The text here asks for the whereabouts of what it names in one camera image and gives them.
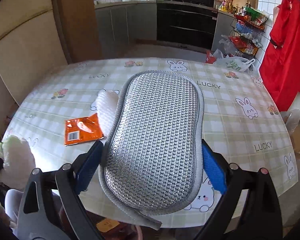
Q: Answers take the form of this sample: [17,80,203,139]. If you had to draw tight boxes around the orange sachet packet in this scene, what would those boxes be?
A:
[64,113,104,146]

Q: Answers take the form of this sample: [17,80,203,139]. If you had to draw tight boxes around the white foam net roll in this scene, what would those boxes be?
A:
[95,90,119,137]

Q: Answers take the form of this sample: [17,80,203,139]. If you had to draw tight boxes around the white plastic bag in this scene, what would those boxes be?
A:
[0,135,36,191]

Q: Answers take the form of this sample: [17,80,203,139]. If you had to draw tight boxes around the dark red snack packet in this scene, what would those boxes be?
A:
[87,211,138,240]

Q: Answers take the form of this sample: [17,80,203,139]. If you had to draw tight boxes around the white green shopping bag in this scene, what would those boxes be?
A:
[213,56,255,72]

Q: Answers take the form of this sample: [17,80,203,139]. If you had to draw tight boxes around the red hanging apron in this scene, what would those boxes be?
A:
[260,0,300,112]

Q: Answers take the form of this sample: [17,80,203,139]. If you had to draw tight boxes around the cream refrigerator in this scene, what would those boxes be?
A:
[0,0,66,103]

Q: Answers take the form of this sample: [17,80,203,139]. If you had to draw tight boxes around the grey lower cabinets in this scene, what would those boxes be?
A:
[95,1,157,59]

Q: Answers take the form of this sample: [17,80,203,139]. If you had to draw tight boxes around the black oven range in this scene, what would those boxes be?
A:
[157,0,218,49]

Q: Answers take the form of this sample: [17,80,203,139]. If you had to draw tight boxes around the wire storage rack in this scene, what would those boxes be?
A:
[229,5,269,57]

